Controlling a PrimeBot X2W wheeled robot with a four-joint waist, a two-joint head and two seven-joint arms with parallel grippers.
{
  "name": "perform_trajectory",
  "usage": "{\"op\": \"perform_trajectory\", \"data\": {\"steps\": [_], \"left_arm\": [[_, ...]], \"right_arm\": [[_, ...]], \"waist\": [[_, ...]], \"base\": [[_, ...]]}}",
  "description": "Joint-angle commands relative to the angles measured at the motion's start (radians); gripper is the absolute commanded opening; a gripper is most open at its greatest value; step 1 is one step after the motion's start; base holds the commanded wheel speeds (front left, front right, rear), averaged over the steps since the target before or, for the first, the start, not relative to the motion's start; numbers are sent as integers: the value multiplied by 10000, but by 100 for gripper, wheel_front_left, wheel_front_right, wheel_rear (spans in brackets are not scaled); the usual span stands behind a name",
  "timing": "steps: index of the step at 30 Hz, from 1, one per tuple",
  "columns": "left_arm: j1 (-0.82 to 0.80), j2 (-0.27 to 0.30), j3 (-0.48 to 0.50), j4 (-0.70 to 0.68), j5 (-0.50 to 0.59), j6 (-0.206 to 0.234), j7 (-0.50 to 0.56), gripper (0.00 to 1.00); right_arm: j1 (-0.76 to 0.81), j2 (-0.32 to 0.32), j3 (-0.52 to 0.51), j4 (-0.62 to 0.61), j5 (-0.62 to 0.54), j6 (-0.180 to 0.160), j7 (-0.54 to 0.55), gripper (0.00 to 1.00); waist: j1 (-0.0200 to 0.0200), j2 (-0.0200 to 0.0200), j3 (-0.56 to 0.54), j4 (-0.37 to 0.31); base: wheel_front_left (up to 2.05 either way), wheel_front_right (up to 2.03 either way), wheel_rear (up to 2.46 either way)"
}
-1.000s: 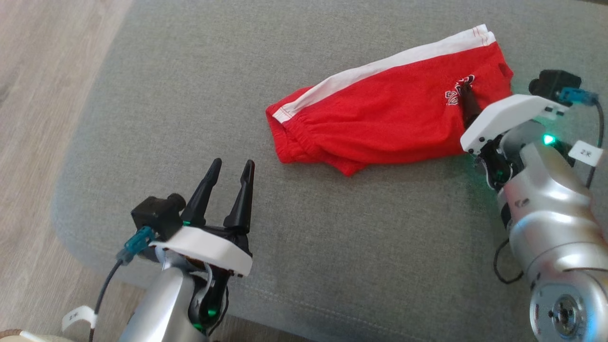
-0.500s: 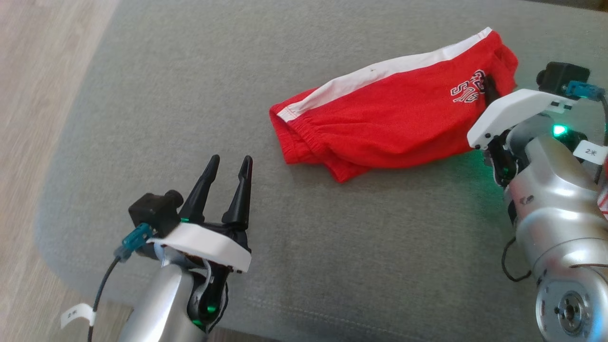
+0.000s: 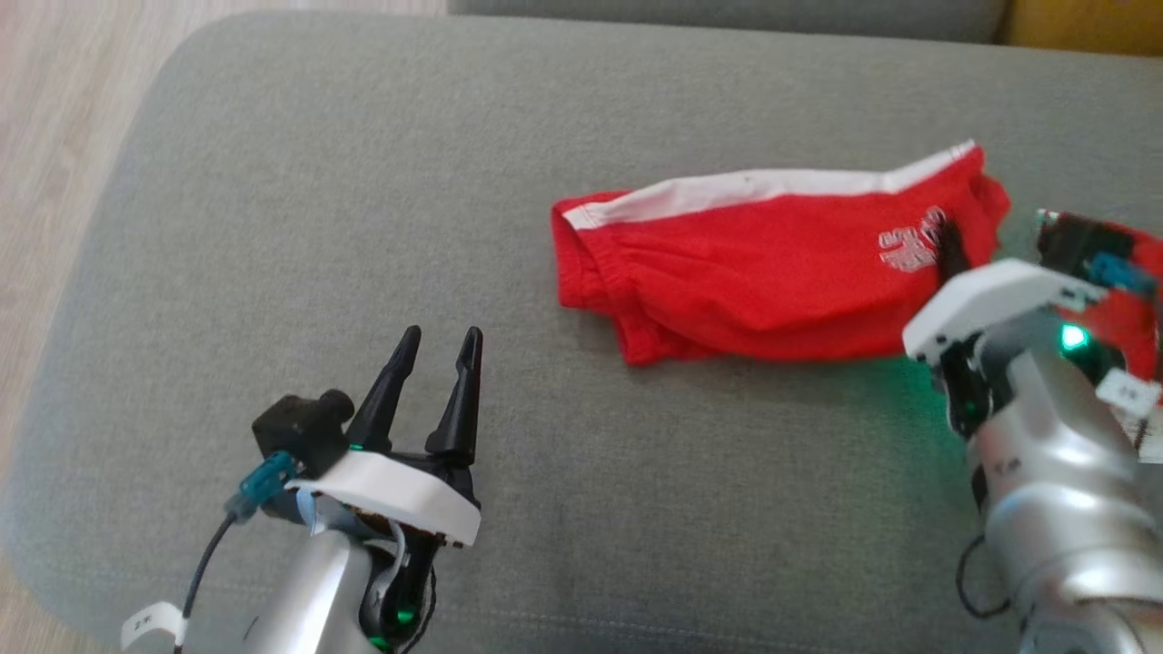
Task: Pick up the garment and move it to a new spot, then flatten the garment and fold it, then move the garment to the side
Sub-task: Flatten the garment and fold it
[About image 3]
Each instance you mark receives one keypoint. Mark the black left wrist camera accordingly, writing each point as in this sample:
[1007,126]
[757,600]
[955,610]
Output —
[300,431]

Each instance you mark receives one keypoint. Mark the grey fabric sofa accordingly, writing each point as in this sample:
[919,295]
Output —
[636,509]

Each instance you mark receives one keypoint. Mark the red white basketball jersey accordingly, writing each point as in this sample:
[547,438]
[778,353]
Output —
[1136,318]

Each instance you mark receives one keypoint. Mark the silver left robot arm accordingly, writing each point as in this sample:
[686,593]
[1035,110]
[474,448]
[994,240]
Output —
[318,599]

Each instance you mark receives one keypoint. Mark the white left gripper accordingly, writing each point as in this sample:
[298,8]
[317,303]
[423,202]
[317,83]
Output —
[400,495]

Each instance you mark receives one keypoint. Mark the yellow sofa cushion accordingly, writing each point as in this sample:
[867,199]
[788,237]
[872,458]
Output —
[1090,25]

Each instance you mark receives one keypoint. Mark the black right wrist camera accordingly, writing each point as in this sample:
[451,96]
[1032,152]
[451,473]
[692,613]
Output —
[1077,241]

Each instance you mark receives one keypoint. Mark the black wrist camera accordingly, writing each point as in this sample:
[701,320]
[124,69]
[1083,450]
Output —
[300,431]
[1077,241]

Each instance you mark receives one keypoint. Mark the red Bulls 23 shorts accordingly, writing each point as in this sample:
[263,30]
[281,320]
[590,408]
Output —
[772,272]

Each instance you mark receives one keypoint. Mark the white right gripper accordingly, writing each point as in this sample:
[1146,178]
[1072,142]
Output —
[990,295]

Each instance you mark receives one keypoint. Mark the grey sofa back cushion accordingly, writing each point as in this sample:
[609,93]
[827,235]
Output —
[727,18]

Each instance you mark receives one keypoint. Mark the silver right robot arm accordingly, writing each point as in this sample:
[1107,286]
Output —
[1054,490]

